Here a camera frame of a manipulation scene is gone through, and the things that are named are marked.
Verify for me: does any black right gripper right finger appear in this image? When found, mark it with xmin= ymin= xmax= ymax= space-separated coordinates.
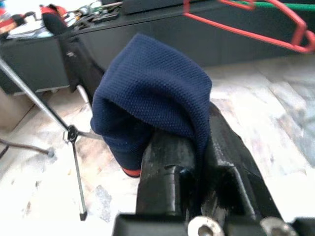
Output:
xmin=200 ymin=103 xmax=284 ymax=219

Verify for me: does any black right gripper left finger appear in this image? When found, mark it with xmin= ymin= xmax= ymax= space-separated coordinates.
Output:
xmin=136 ymin=129 xmax=201 ymax=217

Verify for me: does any navy shirt with red trim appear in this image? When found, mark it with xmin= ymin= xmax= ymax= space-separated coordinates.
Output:
xmin=90 ymin=33 xmax=214 ymax=177

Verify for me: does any red plastic clothes hanger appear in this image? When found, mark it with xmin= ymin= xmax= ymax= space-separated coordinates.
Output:
xmin=183 ymin=0 xmax=315 ymax=54

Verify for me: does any green plastic clothes hanger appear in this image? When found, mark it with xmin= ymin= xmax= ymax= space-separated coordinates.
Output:
xmin=236 ymin=0 xmax=315 ymax=12

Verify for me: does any silver metal clothes rack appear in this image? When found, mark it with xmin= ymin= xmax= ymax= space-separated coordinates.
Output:
xmin=0 ymin=58 xmax=104 ymax=221

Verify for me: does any black television console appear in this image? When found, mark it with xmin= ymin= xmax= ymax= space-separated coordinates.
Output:
xmin=0 ymin=0 xmax=315 ymax=96

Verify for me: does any black shirt with white print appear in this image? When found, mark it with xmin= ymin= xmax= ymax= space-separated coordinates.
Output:
xmin=41 ymin=4 xmax=106 ymax=104

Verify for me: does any black desk gadget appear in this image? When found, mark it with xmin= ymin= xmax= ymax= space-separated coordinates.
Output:
xmin=73 ymin=7 xmax=119 ymax=28

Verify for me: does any stack of papers and magazines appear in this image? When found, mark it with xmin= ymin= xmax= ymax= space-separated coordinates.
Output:
xmin=4 ymin=22 xmax=54 ymax=40

